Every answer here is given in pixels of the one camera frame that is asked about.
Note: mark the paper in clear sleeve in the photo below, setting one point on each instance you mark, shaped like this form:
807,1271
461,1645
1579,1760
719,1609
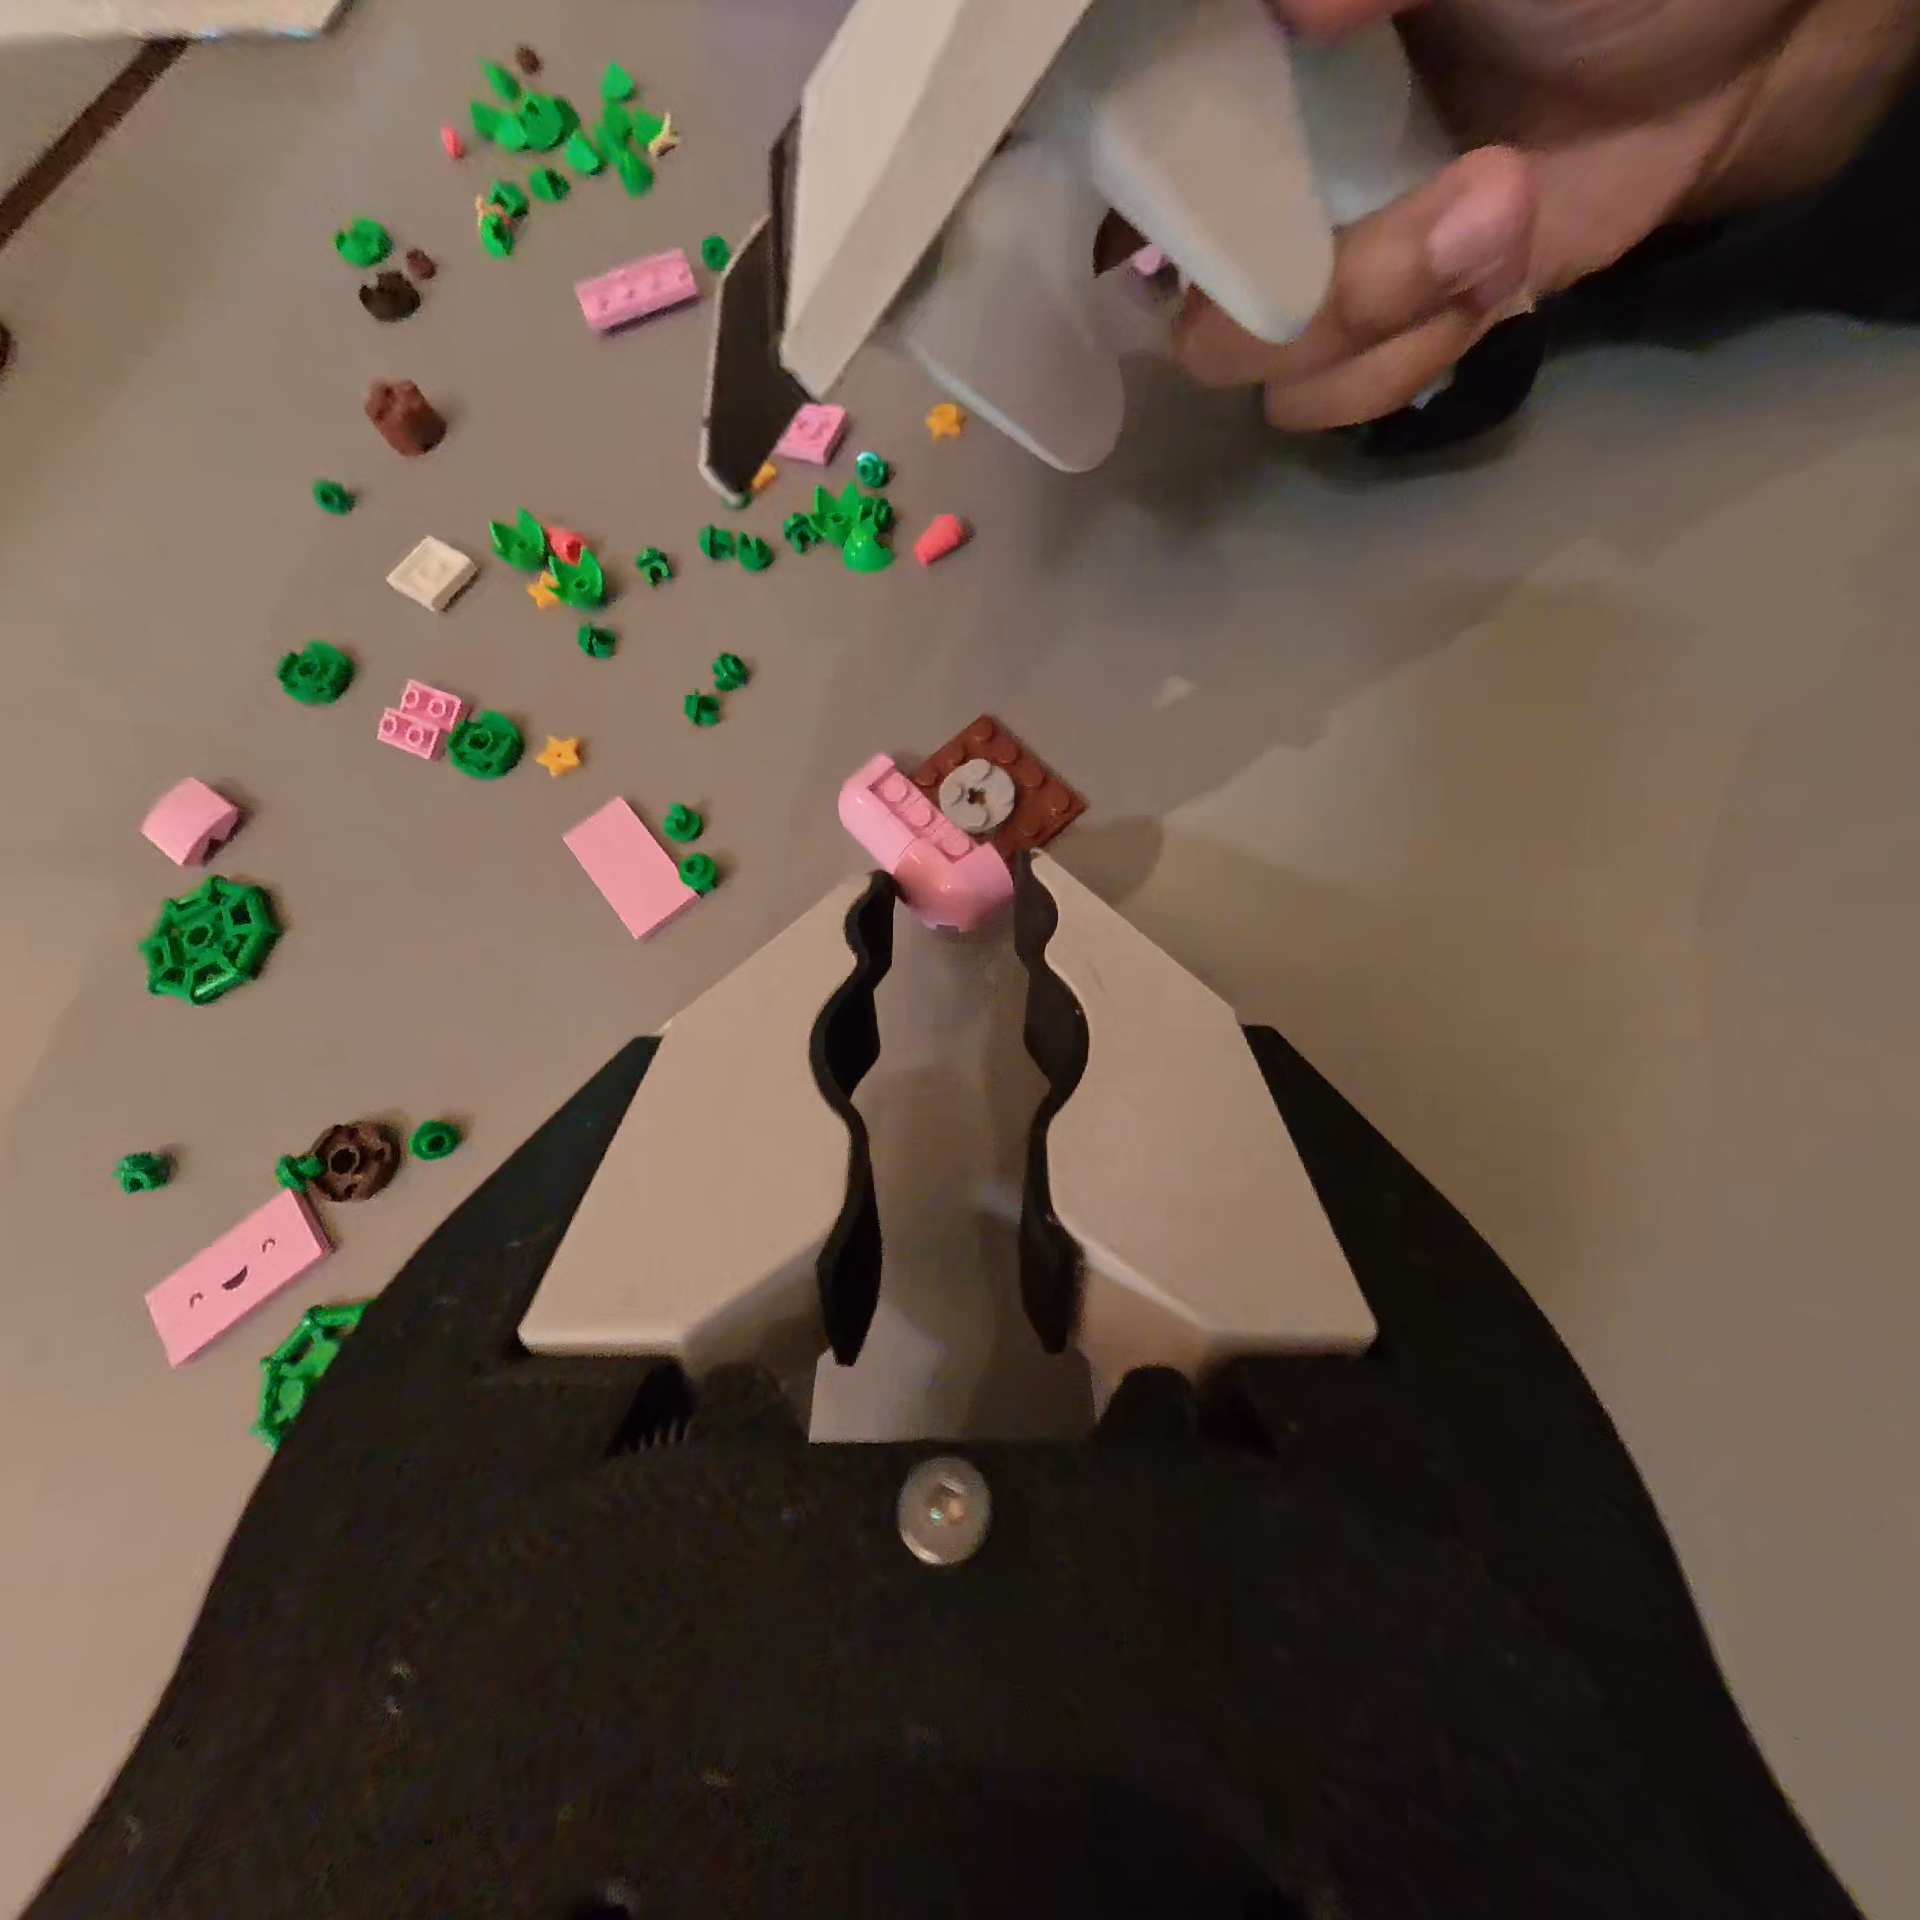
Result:
150,14

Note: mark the green clip piece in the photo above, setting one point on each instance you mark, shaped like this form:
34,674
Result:
296,1173
143,1173

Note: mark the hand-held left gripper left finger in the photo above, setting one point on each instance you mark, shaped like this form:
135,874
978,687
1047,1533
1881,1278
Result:
691,1185

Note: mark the green spiky leaf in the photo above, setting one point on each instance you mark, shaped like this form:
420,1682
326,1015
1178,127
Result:
842,513
582,578
518,542

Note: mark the green round flower plate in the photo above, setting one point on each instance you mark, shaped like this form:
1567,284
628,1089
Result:
314,674
485,746
362,243

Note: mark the green web piece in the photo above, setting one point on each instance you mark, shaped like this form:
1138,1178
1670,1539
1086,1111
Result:
210,941
301,1373

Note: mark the dark brown round piece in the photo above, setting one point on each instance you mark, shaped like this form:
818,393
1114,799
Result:
390,297

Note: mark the large pink smooth tile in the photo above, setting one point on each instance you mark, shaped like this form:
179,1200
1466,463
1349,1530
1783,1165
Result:
630,866

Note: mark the red cone piece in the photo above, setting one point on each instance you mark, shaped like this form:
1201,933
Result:
942,541

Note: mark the white square tile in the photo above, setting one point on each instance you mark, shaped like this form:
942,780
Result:
432,575

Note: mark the pink face tile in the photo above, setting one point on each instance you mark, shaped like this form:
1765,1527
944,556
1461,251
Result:
236,1280

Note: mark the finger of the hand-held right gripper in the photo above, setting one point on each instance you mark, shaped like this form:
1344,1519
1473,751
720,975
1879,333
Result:
750,374
901,151

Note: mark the scattered small green clips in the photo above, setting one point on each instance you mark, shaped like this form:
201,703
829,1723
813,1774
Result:
698,872

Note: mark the green cone piece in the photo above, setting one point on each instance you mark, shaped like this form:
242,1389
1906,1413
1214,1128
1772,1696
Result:
867,555

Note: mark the brown round brick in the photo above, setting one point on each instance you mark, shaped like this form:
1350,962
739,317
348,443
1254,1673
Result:
405,421

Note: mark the grey round tile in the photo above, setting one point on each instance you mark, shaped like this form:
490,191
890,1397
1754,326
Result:
974,792

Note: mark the brown square plate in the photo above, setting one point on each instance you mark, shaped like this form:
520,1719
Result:
1042,795

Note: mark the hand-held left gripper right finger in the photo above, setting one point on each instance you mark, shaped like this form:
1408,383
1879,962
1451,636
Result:
1201,1200

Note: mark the brown round plate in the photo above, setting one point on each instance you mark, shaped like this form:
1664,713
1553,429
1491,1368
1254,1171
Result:
357,1163

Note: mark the pink studded plate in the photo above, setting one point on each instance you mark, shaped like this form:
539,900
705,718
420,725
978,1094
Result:
638,291

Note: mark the person's right hand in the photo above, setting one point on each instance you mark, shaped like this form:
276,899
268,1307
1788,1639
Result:
1575,105

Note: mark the small pink plate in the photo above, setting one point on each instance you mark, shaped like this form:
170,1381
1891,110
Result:
432,700
410,734

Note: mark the pink square single-stud plate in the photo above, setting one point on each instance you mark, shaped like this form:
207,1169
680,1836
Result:
815,434

